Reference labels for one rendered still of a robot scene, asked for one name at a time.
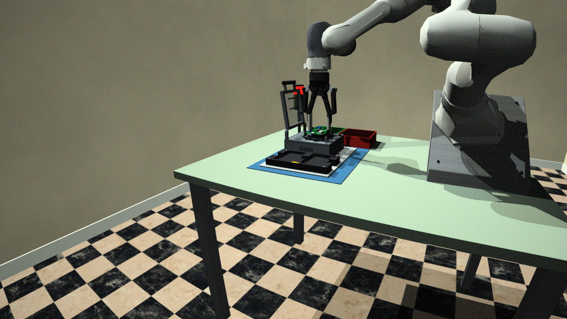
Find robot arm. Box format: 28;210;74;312
304;0;536;145

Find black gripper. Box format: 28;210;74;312
302;72;337;132

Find green open-top bin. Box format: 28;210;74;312
317;126;346;134

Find green circuit board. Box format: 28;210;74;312
306;127;326;135

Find red open-top bin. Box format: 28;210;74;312
339;128;377;149

